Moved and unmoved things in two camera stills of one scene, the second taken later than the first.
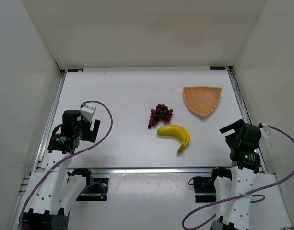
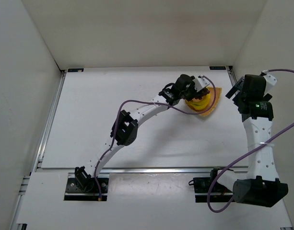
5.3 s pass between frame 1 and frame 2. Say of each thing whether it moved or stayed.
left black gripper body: moved
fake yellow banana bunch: moved
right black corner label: stayed
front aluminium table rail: stayed
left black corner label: stayed
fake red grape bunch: moved
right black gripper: moved
